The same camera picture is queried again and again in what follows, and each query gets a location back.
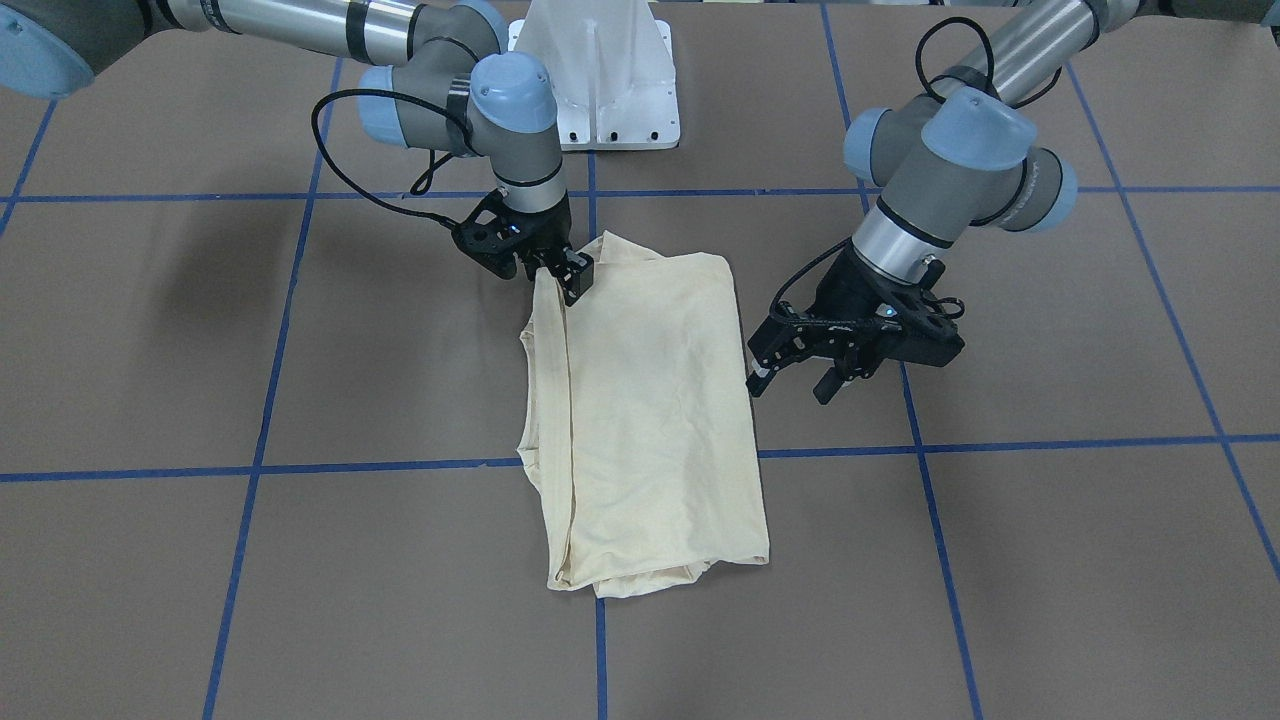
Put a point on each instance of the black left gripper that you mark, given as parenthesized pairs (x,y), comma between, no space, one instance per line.
(838,292)

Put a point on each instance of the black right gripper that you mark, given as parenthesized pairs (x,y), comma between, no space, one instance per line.
(545,235)

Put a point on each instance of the cream long-sleeve printed shirt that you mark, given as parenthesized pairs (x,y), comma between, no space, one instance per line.
(639,434)

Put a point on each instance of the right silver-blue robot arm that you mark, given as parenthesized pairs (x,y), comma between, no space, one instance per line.
(438,78)

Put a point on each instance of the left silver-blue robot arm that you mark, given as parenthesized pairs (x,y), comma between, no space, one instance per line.
(960,154)

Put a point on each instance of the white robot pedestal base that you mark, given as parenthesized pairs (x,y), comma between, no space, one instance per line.
(612,68)

